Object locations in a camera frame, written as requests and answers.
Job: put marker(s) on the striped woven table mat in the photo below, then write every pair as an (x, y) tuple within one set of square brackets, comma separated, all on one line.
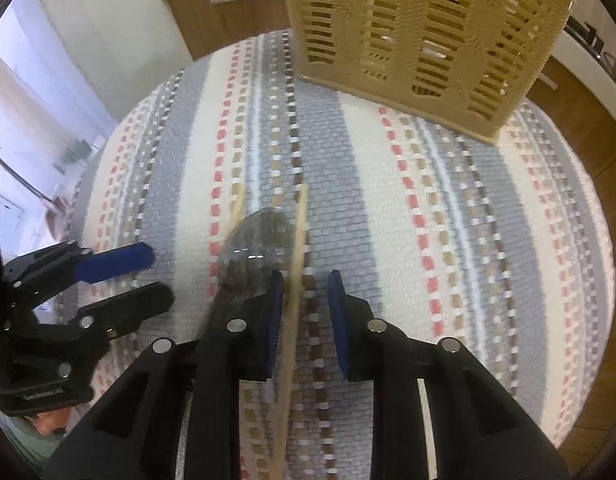
[(387, 210)]

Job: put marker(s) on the person's left forearm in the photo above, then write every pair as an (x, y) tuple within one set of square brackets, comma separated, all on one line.
[(23, 442)]

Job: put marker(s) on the clear plastic spoon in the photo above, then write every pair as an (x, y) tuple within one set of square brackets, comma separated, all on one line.
[(258, 250)]

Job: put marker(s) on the yellow plastic slotted basket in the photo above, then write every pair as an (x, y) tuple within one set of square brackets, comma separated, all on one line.
[(387, 35)]

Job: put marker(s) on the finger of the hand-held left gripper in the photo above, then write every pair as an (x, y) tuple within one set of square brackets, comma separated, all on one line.
[(138, 305), (118, 262)]

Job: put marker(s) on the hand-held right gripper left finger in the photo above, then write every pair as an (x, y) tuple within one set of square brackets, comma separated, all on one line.
[(274, 320)]

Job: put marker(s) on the person's left hand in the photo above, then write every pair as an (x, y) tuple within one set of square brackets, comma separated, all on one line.
[(50, 420)]

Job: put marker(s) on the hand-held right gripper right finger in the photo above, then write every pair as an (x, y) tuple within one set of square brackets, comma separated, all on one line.
[(338, 320)]

